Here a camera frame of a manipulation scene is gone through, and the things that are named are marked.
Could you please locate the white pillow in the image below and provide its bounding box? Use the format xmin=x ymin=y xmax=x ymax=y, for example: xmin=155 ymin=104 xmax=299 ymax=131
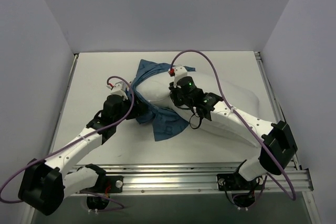
xmin=145 ymin=71 xmax=259 ymax=147

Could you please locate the blue cartoon print pillowcase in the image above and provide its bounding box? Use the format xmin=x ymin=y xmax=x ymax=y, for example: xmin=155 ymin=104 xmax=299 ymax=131
xmin=131 ymin=59 xmax=189 ymax=142

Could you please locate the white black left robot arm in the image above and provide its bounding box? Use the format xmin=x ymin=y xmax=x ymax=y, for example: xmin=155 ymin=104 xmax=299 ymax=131
xmin=18 ymin=94 xmax=148 ymax=216

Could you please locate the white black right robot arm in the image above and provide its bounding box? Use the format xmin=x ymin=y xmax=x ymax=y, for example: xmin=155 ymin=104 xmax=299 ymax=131
xmin=169 ymin=76 xmax=298 ymax=189

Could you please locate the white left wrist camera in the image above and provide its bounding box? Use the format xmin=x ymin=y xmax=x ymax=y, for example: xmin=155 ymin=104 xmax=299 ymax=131
xmin=107 ymin=81 xmax=128 ymax=101

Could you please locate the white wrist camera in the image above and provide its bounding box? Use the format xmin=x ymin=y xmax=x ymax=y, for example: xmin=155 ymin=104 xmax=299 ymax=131
xmin=168 ymin=65 xmax=187 ymax=81
xmin=107 ymin=81 xmax=128 ymax=101

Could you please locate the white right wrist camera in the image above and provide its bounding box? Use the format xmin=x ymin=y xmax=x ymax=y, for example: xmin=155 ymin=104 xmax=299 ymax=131
xmin=168 ymin=65 xmax=187 ymax=81

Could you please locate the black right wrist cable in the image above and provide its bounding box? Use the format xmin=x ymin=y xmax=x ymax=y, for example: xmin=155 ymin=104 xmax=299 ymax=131
xmin=178 ymin=103 xmax=204 ymax=130

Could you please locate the aluminium table edge rail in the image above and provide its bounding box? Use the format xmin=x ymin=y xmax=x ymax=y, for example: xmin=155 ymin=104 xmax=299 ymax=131
xmin=48 ymin=54 xmax=79 ymax=154

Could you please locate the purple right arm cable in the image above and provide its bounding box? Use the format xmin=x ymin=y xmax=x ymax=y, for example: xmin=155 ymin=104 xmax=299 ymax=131
xmin=170 ymin=49 xmax=297 ymax=201

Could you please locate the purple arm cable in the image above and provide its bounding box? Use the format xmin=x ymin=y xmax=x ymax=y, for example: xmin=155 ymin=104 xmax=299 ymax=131
xmin=170 ymin=49 xmax=297 ymax=201
xmin=0 ymin=76 xmax=135 ymax=211

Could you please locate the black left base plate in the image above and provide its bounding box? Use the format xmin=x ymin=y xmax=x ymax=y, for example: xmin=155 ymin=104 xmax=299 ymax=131
xmin=81 ymin=175 xmax=123 ymax=194

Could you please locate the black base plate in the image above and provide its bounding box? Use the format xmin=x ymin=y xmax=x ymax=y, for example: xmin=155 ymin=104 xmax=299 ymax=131
xmin=216 ymin=173 xmax=263 ymax=191
xmin=81 ymin=175 xmax=123 ymax=194

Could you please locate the aluminium front frame rail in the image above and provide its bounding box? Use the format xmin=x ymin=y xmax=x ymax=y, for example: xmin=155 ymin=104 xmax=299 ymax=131
xmin=97 ymin=162 xmax=313 ymax=196

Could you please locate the aluminium right side rail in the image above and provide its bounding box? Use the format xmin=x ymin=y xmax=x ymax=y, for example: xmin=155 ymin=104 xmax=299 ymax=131
xmin=254 ymin=50 xmax=302 ymax=169

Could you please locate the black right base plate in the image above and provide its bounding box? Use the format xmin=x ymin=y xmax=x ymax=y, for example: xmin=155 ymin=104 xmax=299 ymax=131
xmin=216 ymin=173 xmax=263 ymax=191

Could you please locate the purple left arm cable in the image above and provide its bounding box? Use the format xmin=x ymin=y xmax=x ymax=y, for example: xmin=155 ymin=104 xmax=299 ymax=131
xmin=0 ymin=76 xmax=135 ymax=211

